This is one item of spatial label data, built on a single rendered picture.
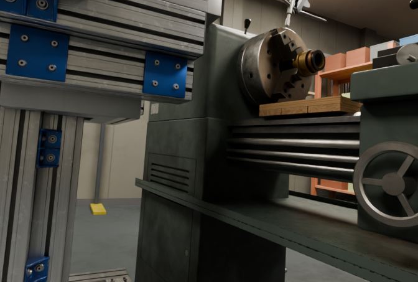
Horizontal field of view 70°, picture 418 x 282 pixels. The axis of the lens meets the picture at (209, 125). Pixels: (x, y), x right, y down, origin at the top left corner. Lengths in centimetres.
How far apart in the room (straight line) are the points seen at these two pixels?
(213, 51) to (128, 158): 269
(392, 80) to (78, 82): 58
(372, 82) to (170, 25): 41
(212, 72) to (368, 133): 66
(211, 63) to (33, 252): 83
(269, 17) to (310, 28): 83
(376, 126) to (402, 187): 14
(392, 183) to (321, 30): 507
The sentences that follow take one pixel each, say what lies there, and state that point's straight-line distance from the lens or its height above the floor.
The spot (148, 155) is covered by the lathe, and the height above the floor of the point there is 69.
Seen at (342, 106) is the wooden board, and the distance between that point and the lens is 85.
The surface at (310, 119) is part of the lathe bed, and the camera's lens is 90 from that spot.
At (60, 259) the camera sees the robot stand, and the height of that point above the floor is 46.
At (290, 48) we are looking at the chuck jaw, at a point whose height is 113.
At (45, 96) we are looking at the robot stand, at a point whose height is 83.
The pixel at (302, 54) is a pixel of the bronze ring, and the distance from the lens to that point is 115.
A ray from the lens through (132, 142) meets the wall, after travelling 372.
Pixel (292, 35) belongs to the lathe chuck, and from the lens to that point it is 129.
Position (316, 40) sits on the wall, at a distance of 549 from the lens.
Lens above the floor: 75
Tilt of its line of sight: 4 degrees up
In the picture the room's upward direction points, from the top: 4 degrees clockwise
